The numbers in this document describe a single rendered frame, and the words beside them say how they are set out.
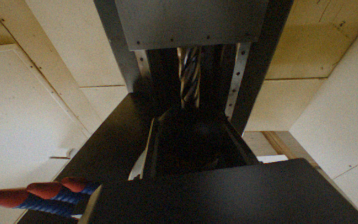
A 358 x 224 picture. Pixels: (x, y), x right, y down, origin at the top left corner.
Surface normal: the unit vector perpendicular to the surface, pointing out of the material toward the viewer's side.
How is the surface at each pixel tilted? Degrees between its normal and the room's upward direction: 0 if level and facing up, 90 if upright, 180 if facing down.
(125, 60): 90
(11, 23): 90
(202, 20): 90
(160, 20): 90
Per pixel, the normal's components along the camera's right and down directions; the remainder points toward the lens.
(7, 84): 0.99, -0.01
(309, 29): -0.07, 0.61
